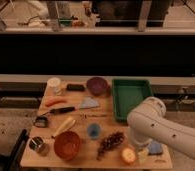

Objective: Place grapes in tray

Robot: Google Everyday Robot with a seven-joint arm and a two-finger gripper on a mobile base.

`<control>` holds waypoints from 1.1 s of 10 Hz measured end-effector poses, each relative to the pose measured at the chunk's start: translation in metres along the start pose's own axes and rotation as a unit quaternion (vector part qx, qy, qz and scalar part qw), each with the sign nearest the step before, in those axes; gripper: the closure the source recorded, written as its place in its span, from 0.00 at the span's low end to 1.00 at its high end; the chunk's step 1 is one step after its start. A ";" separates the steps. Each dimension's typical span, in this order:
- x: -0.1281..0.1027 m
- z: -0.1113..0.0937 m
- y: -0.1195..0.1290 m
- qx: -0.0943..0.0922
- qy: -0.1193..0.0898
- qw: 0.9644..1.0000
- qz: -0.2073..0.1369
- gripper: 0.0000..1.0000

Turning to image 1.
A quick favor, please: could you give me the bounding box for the small black square dish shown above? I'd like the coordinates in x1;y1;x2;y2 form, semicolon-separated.
34;117;48;128

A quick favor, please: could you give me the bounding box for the dark purple grape bunch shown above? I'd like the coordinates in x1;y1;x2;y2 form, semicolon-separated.
96;132;125;160

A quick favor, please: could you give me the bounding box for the metal cup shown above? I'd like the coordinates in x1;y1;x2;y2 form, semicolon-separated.
29;136;49;156

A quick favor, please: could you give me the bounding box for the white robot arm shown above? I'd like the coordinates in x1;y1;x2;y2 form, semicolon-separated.
127;97;195;160

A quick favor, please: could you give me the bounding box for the purple bowl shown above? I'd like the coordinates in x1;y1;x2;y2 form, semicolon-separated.
86;77;108;96

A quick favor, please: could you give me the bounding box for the blue plastic cup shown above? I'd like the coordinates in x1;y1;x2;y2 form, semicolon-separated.
87;123;101;140

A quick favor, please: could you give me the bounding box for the orange bowl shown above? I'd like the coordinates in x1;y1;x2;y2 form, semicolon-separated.
54;131;81;161

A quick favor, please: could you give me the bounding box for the black rectangular block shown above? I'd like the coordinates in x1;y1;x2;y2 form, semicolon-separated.
66;84;85;91

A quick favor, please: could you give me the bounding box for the black chair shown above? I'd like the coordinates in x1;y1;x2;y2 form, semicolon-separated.
0;129;29;171

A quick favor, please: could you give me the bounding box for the black handled knife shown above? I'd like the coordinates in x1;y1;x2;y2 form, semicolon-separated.
45;97;100;115

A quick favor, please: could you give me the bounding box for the green plastic tray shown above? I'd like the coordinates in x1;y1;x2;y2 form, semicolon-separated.
112;79;153;122

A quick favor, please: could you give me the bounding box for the orange carrot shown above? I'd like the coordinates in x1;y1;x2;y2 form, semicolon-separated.
45;99;67;107

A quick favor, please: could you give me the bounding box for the blue sponge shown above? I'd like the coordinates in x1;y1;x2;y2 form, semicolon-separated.
148;141;163;155

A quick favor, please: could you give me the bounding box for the halved orange fruit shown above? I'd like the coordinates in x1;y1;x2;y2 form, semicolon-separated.
121;148;136;164

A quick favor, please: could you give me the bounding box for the white lidded jar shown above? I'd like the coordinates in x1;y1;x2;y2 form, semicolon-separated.
47;77;61;95

